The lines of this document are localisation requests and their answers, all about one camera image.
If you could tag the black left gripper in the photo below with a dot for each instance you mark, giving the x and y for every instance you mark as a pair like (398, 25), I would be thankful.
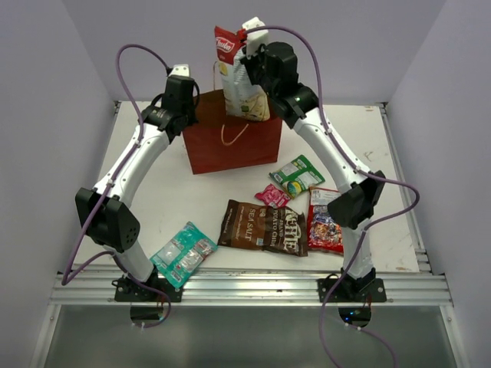
(192, 116)

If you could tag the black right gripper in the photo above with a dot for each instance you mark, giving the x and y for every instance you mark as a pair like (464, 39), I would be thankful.
(248, 63)

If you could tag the red white cassava chips bag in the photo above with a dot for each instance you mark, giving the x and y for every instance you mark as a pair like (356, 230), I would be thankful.
(242, 99)

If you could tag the red paper bag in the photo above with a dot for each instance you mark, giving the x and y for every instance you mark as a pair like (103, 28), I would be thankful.
(220, 142)

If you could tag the green snack packet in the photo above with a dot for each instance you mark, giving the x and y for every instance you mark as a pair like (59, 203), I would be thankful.
(297, 176)

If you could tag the small pink candy packet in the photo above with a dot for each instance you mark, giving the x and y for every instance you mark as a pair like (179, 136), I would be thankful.
(273, 197)

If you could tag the brown kettle chips bag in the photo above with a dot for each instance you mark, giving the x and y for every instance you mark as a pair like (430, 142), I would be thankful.
(248, 226)

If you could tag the teal mint candy bag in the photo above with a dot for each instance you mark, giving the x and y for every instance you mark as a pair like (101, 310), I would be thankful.
(183, 254)

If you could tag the red mixed candy bag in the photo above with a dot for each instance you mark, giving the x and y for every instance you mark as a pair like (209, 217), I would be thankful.
(324, 234)

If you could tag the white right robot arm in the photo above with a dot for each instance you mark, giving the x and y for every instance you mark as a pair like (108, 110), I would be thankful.
(359, 187)

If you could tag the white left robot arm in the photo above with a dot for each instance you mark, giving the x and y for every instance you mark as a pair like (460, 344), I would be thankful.
(104, 210)

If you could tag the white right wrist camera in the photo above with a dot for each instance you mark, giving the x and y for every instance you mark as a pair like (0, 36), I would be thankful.
(251, 37)

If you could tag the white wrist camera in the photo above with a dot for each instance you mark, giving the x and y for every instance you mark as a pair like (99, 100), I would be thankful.
(251, 37)
(180, 70)

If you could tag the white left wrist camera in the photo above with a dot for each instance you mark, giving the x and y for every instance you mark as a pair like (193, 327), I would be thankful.
(180, 70)

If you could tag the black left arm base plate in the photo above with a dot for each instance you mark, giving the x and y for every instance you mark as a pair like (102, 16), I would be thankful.
(128, 291)

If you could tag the aluminium frame rail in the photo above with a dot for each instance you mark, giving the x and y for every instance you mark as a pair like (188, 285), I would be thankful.
(224, 287)

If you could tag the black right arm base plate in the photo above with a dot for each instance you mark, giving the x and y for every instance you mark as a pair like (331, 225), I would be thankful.
(350, 292)

